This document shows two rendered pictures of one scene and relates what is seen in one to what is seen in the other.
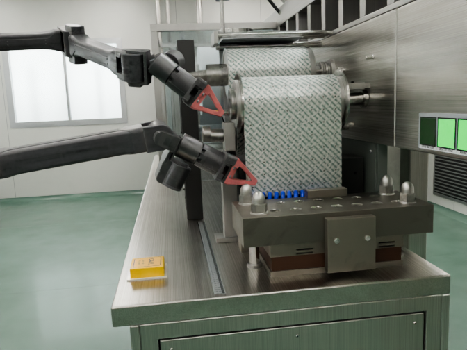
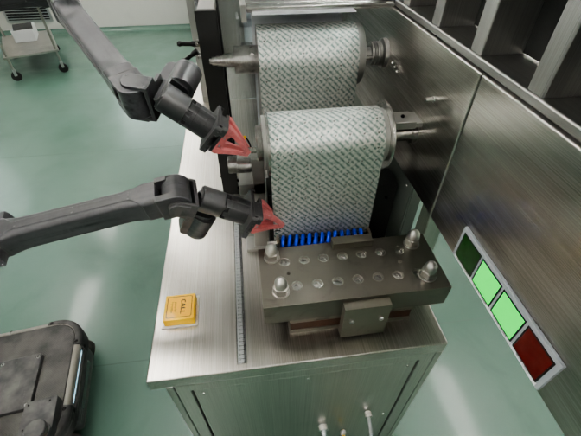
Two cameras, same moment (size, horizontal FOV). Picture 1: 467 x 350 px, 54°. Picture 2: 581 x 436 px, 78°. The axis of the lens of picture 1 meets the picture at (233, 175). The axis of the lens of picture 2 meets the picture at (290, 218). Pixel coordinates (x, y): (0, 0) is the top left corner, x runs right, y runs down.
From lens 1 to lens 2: 62 cm
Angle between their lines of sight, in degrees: 34
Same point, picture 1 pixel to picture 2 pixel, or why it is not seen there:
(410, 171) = not seen: hidden behind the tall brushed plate
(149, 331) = (183, 388)
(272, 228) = (292, 311)
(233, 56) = (265, 47)
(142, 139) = (156, 209)
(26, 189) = not seen: hidden behind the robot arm
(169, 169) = (192, 223)
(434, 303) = (427, 356)
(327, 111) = (367, 163)
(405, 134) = (444, 221)
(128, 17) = not seen: outside the picture
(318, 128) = (354, 178)
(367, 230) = (381, 313)
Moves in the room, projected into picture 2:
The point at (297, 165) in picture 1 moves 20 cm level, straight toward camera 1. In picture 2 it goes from (326, 210) to (319, 279)
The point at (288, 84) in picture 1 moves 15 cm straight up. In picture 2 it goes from (324, 133) to (330, 54)
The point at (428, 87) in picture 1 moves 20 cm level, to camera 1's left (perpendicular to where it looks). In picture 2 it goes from (485, 213) to (360, 214)
